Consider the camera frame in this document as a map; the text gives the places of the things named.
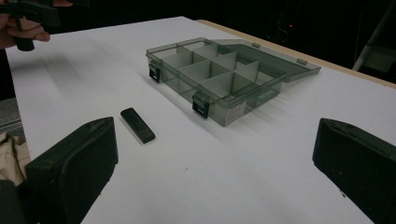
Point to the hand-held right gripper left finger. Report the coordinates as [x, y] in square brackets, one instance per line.
[71, 168]

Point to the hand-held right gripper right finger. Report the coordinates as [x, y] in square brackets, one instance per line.
[358, 161]

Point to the small black rectangular bar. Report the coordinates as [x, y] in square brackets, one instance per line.
[137, 124]

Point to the clear grey compartment storage box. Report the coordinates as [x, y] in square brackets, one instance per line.
[218, 77]

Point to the beige trousers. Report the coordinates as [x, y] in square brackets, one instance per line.
[12, 158]

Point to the grey metal stand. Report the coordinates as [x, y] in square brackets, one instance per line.
[375, 46]

